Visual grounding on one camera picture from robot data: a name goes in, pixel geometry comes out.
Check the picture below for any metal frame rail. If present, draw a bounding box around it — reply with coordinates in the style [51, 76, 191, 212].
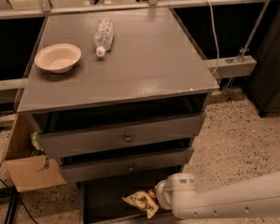
[0, 0, 267, 20]

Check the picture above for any black floor cable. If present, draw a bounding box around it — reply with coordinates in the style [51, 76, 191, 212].
[0, 166, 39, 224]

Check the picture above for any grey drawer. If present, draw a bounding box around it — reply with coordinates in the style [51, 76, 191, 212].
[37, 112, 205, 158]
[60, 147, 193, 183]
[80, 165, 181, 224]

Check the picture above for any white paper bowl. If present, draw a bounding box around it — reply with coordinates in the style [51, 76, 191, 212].
[35, 44, 81, 74]

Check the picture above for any grey middle drawer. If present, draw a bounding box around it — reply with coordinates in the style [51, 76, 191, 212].
[60, 147, 193, 183]

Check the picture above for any grey bottom drawer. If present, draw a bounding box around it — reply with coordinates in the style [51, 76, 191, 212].
[80, 165, 181, 224]

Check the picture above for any brown chip bag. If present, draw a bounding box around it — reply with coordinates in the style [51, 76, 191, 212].
[122, 189, 160, 219]

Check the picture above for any grey drawer cabinet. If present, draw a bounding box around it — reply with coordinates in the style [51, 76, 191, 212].
[18, 8, 217, 171]

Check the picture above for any clear plastic water bottle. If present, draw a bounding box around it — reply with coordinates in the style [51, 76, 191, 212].
[94, 19, 115, 57]

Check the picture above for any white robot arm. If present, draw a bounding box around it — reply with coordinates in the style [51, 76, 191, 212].
[156, 171, 280, 219]

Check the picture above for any grey top drawer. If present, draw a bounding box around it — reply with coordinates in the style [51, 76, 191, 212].
[37, 112, 205, 158]

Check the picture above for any brown cardboard box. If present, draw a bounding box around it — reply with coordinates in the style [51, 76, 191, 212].
[2, 115, 66, 192]

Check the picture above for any white cable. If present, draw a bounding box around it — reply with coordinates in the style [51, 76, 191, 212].
[194, 0, 221, 78]

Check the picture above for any dark cabinet at right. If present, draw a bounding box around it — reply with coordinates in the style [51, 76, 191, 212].
[247, 0, 280, 118]

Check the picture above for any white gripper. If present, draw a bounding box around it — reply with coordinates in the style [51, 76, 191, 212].
[155, 180, 172, 210]

